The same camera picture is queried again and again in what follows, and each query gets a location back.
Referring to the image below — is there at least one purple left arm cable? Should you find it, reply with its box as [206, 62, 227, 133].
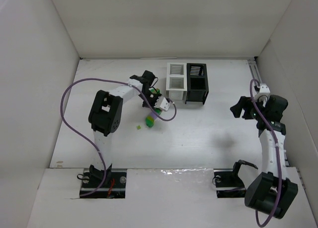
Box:
[61, 78, 177, 197]

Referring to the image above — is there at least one green rounded brick in stack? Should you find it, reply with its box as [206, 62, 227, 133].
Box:
[149, 87, 160, 93]

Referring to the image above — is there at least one white slotted container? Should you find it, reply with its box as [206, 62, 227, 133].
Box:
[166, 63, 187, 101]

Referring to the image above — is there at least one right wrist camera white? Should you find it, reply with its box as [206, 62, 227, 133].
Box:
[254, 83, 270, 102]

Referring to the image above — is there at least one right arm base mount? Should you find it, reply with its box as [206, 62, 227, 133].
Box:
[212, 159, 258, 198]

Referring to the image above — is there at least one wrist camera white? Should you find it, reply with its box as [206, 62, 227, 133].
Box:
[154, 96, 175, 112]
[254, 83, 270, 102]

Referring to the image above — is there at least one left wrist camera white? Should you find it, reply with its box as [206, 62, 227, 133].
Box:
[154, 96, 175, 112]

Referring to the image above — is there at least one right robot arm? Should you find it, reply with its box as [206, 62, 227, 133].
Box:
[230, 95, 298, 219]

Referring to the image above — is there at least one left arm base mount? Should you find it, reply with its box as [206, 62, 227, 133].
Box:
[77, 164, 128, 199]

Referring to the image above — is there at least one green rounded lego brick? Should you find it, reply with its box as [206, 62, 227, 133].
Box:
[146, 120, 154, 128]

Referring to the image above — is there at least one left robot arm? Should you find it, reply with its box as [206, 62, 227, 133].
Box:
[88, 71, 161, 183]

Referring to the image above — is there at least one black slotted container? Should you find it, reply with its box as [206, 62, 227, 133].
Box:
[185, 63, 209, 105]

